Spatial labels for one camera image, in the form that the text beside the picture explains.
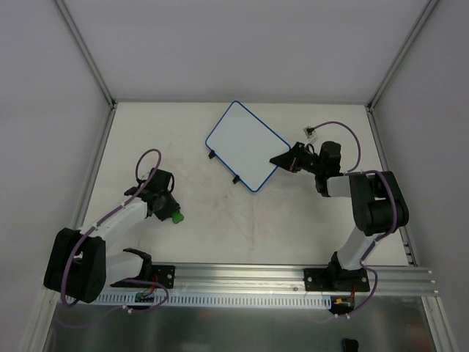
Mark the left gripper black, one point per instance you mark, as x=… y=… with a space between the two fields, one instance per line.
x=163 y=211

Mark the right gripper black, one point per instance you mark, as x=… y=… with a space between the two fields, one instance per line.
x=297 y=158

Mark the green bone-shaped eraser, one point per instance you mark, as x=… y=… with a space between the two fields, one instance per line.
x=177 y=217

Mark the blue framed whiteboard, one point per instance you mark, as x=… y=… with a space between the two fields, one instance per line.
x=245 y=144

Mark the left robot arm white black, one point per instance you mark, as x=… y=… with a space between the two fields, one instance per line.
x=80 y=267

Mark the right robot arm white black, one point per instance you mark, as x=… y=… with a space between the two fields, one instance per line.
x=378 y=210

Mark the black object bottom edge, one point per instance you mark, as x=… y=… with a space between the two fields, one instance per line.
x=350 y=345

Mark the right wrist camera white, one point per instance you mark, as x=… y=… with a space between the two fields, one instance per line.
x=311 y=134

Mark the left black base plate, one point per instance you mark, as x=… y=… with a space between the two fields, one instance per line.
x=163 y=274

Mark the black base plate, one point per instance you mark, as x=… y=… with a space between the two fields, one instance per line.
x=324 y=279
x=163 y=274

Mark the white slotted cable duct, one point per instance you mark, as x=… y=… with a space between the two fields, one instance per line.
x=225 y=300

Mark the left aluminium frame post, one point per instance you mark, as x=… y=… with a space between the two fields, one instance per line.
x=72 y=27

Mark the aluminium frame post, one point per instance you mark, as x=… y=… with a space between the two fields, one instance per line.
x=424 y=16
x=72 y=27

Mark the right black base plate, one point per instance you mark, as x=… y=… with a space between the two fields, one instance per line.
x=324 y=279

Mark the aluminium mounting rail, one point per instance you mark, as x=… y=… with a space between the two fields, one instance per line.
x=270 y=279

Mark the right aluminium frame post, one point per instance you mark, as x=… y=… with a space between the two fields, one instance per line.
x=424 y=16

